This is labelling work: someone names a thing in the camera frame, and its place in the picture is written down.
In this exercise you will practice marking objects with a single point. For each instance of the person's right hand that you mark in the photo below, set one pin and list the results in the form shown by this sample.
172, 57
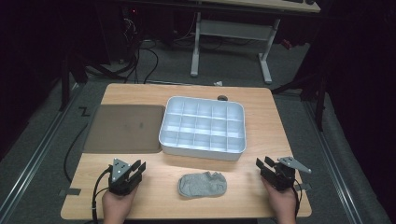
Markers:
282, 203

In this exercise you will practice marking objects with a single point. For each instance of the grey sock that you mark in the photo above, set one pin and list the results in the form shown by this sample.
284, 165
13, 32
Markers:
201, 184

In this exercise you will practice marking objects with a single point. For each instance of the white-framed wooden desk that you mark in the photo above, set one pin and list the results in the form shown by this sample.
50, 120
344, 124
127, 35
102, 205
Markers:
232, 29

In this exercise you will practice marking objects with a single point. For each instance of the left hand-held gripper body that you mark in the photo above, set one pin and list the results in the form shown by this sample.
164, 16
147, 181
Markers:
120, 180

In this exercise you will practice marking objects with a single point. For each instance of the black round table grommet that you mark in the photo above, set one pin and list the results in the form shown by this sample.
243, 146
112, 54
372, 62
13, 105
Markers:
222, 98

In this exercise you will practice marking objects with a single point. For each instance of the grey tape strip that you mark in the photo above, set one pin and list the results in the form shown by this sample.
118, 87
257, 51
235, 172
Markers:
70, 192
303, 187

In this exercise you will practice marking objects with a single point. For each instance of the small red object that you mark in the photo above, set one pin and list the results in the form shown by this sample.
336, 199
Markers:
287, 44

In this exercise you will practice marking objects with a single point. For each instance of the brown flat mat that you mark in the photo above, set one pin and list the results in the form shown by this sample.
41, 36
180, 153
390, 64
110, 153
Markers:
124, 129

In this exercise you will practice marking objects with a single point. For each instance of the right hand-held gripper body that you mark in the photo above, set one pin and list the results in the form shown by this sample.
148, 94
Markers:
285, 175

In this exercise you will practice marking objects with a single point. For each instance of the white paper scrap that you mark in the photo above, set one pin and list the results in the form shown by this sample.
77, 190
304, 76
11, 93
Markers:
218, 83

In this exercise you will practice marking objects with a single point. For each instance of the white compartment storage box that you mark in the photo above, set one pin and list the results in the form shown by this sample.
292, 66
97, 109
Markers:
203, 127

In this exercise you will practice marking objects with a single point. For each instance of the metal floor rail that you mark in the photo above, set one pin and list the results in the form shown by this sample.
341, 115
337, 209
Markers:
34, 155
333, 161

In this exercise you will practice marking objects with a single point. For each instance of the black metal stand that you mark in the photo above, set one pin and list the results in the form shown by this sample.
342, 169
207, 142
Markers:
320, 93
65, 81

